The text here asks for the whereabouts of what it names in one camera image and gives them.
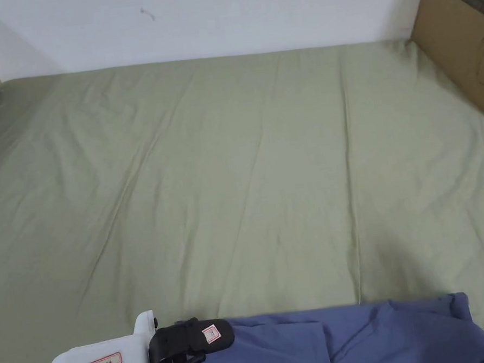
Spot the blue garment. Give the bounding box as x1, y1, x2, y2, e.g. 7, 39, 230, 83
169, 286, 484, 363

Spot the bed with pale green sheet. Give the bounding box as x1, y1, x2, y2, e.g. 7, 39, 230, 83
0, 24, 484, 363

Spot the brown cardboard carton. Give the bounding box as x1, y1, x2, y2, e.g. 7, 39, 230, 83
404, 0, 484, 145

